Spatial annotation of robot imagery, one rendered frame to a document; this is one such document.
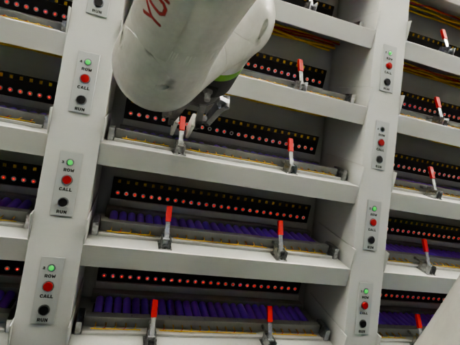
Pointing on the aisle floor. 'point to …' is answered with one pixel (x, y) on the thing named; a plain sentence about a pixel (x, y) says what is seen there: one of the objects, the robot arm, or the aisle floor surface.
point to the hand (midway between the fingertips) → (182, 124)
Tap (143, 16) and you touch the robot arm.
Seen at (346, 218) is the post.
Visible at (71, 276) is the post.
